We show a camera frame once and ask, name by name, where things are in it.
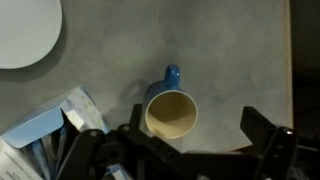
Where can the white round plate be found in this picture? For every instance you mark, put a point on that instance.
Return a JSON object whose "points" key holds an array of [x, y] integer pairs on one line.
{"points": [[26, 30]]}

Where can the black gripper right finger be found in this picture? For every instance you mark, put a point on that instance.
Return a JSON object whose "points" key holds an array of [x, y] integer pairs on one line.
{"points": [[276, 150]]}

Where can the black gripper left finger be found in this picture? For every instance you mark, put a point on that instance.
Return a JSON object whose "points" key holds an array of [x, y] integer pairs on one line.
{"points": [[136, 116]]}

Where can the blue mug cream inside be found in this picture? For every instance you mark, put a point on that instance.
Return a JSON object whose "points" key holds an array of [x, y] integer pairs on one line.
{"points": [[171, 113]]}

